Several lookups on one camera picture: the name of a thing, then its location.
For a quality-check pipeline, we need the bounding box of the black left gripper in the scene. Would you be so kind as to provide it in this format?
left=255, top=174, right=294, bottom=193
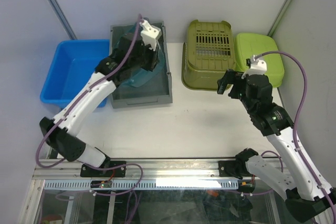
left=130, top=39, right=159, bottom=72

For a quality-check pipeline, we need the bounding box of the teal transparent tub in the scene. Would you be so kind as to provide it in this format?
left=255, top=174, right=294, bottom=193
left=110, top=20, right=169, bottom=88

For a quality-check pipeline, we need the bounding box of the olive green slotted basket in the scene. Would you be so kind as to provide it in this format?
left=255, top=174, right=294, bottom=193
left=181, top=20, right=236, bottom=91

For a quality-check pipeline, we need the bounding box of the lime green plastic basin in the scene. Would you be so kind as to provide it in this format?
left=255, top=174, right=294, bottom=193
left=234, top=33, right=285, bottom=88

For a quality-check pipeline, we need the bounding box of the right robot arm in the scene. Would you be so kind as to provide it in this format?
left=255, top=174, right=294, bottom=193
left=217, top=69, right=335, bottom=223

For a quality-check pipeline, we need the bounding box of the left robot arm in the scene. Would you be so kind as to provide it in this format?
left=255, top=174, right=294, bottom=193
left=39, top=31, right=161, bottom=176

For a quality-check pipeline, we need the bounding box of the grey plastic crate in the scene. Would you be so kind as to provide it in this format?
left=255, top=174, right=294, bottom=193
left=109, top=20, right=173, bottom=109

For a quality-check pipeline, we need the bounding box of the blue plastic tub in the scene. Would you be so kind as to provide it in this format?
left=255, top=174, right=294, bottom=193
left=40, top=39, right=109, bottom=109

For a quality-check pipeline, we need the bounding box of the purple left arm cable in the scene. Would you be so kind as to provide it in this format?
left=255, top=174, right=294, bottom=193
left=35, top=13, right=145, bottom=168

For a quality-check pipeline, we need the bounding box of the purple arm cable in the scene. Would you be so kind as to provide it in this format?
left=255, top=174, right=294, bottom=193
left=35, top=13, right=145, bottom=168
left=241, top=50, right=336, bottom=224

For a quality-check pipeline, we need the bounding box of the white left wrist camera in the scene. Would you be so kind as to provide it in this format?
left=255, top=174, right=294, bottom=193
left=140, top=19, right=162, bottom=51

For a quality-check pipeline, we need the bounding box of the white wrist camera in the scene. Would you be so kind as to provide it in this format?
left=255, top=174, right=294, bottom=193
left=242, top=55, right=267, bottom=79
left=140, top=19, right=162, bottom=51

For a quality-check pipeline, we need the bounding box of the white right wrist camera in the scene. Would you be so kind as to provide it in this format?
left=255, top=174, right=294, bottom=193
left=242, top=55, right=267, bottom=79

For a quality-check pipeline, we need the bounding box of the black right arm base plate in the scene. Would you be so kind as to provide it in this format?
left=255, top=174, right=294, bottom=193
left=218, top=157, right=265, bottom=179

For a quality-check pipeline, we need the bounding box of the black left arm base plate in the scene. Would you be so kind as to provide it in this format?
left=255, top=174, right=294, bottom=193
left=80, top=159, right=126, bottom=178

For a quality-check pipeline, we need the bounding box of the right aluminium corner post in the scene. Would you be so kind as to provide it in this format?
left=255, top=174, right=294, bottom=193
left=267, top=0, right=293, bottom=37

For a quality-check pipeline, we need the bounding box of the aluminium corner post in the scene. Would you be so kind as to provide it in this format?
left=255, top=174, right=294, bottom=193
left=47, top=0, right=78, bottom=40
left=267, top=0, right=293, bottom=37

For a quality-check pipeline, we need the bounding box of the left aluminium corner post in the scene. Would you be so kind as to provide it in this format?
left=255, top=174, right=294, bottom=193
left=47, top=0, right=78, bottom=40

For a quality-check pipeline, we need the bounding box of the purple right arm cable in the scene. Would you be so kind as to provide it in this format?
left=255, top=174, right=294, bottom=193
left=241, top=50, right=336, bottom=224

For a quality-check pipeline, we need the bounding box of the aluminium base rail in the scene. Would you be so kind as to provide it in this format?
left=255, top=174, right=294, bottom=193
left=33, top=158, right=235, bottom=180

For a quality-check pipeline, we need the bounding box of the white slotted cable duct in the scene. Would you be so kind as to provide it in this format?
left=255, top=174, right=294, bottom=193
left=44, top=178, right=238, bottom=191

